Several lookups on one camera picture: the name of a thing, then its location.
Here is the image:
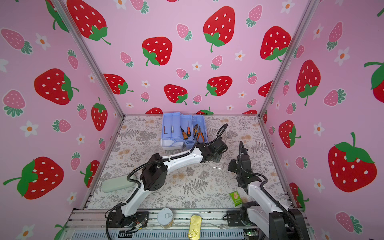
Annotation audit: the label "orange black combination pliers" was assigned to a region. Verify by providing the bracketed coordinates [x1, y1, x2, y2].
[196, 126, 205, 143]

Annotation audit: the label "small orange screwdriver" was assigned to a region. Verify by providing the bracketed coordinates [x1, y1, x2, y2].
[187, 121, 191, 137]

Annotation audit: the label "white pink blue tool box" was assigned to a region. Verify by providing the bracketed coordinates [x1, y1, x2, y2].
[161, 112, 208, 150]

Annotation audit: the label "orange needle nose pliers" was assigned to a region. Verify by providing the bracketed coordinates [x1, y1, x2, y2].
[193, 124, 199, 140]

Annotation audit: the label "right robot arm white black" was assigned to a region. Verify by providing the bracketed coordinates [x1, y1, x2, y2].
[227, 152, 310, 240]

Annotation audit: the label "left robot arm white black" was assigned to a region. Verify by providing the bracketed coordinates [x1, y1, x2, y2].
[102, 137, 228, 227]

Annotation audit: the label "green snack packet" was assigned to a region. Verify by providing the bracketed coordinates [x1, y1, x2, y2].
[229, 191, 243, 207]

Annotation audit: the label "gold oval tin can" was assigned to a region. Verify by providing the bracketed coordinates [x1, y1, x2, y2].
[188, 215, 202, 240]

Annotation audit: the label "round silver tin can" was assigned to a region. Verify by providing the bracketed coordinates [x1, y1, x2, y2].
[157, 208, 174, 229]

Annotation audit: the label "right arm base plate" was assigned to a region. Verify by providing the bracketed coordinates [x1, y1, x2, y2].
[223, 209, 269, 228]

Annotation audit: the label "aluminium front rail frame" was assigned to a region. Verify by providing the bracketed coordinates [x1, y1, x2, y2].
[60, 209, 260, 240]

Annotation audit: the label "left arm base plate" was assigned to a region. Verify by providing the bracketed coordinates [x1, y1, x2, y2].
[107, 211, 150, 228]

